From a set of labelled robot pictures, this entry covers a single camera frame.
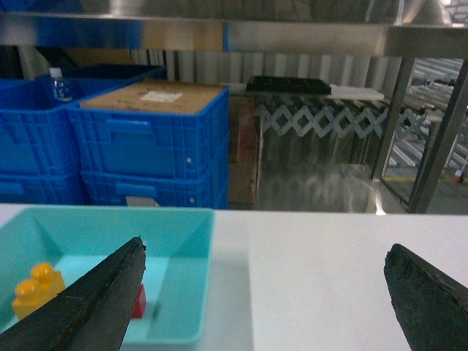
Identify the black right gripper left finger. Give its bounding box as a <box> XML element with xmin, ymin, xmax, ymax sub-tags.
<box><xmin>1</xmin><ymin>237</ymin><xmax>146</xmax><ymax>350</ymax></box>

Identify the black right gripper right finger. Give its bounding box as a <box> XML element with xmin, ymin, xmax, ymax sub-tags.
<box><xmin>384</xmin><ymin>244</ymin><xmax>467</xmax><ymax>350</ymax></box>

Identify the red toy block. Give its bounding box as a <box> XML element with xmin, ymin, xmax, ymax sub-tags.
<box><xmin>132</xmin><ymin>284</ymin><xmax>147</xmax><ymax>319</ymax></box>

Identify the yellow toy block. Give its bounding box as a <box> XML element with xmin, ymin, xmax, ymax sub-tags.
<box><xmin>12</xmin><ymin>262</ymin><xmax>66</xmax><ymax>320</ymax></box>

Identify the teal plastic bin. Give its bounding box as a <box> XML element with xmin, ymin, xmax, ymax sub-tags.
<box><xmin>1</xmin><ymin>205</ymin><xmax>215</xmax><ymax>350</ymax></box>

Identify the blue crate lower left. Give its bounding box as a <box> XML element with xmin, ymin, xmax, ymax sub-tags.
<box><xmin>1</xmin><ymin>173</ymin><xmax>90</xmax><ymax>205</ymax></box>

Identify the blue crate lower right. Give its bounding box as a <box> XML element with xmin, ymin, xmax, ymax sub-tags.
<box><xmin>79</xmin><ymin>138</ymin><xmax>230</xmax><ymax>210</ymax></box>

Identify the blue crate upper left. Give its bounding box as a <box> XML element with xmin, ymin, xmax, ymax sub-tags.
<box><xmin>0</xmin><ymin>78</ymin><xmax>125</xmax><ymax>176</ymax></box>

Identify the blue crate with cardboard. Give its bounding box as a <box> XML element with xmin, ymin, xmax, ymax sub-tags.
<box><xmin>66</xmin><ymin>86</ymin><xmax>229</xmax><ymax>180</ymax></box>

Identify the cardboard sheet with label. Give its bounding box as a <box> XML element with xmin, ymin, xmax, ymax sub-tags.
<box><xmin>80</xmin><ymin>80</ymin><xmax>224</xmax><ymax>114</ymax></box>

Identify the clear water bottle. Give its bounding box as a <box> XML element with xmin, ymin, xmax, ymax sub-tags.
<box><xmin>49</xmin><ymin>67</ymin><xmax>73</xmax><ymax>103</ymax></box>

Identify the expandable roller conveyor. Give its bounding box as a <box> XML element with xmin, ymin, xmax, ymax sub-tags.
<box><xmin>255</xmin><ymin>95</ymin><xmax>421</xmax><ymax>139</ymax></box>

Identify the black tray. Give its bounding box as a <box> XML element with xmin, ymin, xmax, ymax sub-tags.
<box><xmin>246</xmin><ymin>76</ymin><xmax>331</xmax><ymax>95</ymax></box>

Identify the stainless steel table frame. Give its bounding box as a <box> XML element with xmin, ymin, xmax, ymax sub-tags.
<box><xmin>0</xmin><ymin>10</ymin><xmax>468</xmax><ymax>214</ymax></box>

